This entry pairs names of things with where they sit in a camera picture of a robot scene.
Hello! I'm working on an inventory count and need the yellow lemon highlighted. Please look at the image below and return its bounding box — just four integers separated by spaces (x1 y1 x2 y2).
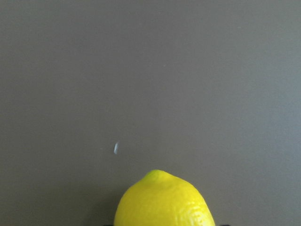
113 169 215 226

